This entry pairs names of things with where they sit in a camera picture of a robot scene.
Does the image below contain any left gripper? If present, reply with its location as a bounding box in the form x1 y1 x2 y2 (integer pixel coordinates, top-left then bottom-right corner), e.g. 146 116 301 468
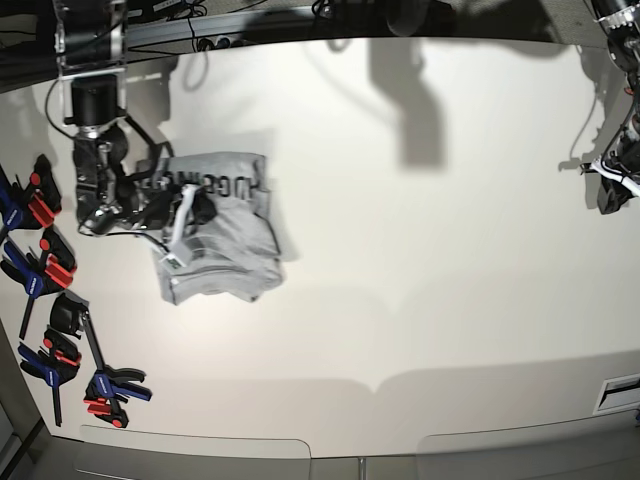
580 150 639 215

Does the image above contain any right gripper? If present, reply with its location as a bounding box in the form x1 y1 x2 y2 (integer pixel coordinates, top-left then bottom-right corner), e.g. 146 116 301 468
117 183 217 245

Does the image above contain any grey T-shirt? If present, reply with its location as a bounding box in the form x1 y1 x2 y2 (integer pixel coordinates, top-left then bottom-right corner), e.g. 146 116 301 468
153 151 283 305

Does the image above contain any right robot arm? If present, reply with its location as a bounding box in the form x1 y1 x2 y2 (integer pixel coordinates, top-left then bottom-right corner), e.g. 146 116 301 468
53 1 183 251

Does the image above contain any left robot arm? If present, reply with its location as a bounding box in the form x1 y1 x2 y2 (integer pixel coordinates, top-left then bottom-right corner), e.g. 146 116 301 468
580 1 639 215

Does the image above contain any blue red bar clamp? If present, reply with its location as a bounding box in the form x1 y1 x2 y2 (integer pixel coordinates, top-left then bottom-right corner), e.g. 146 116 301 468
17 326 82 427
1 154 62 242
1 226 77 340

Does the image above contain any top blue red bar clamp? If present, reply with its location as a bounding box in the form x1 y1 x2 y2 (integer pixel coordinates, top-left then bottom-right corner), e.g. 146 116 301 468
1 154 62 242

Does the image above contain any white power strip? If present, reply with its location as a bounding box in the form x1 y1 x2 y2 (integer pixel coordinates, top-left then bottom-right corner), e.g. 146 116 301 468
196 35 246 52

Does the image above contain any long black bar clamp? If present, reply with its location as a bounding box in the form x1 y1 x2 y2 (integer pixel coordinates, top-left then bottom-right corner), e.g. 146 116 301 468
50 293 152 429

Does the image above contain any white slotted table plate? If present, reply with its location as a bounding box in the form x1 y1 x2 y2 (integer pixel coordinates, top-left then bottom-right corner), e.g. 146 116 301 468
593 374 640 415

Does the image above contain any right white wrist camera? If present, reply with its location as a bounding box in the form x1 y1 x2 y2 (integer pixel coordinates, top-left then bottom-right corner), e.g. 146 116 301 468
159 242 193 273

